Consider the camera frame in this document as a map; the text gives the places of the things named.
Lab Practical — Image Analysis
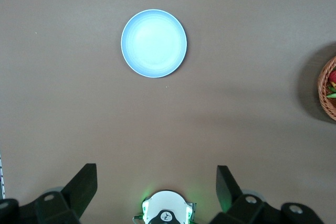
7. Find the light blue plate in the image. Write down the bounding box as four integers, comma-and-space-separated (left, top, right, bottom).
120, 9, 188, 79

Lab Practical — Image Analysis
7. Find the aluminium table side rail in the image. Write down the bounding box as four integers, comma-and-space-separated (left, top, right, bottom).
0, 152, 6, 199

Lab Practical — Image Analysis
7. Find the brown tablecloth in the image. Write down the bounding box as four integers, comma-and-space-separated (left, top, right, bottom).
0, 0, 336, 224

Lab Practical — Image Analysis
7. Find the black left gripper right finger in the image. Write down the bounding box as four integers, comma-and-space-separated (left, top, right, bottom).
209, 165, 322, 224

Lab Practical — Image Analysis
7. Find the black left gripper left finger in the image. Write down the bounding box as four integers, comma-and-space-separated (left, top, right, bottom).
0, 163, 98, 224

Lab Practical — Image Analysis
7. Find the pink dragon fruit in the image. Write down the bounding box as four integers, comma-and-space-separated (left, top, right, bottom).
326, 83, 336, 99

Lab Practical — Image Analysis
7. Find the brown wicker basket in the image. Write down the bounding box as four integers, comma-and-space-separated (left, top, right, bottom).
318, 56, 336, 122

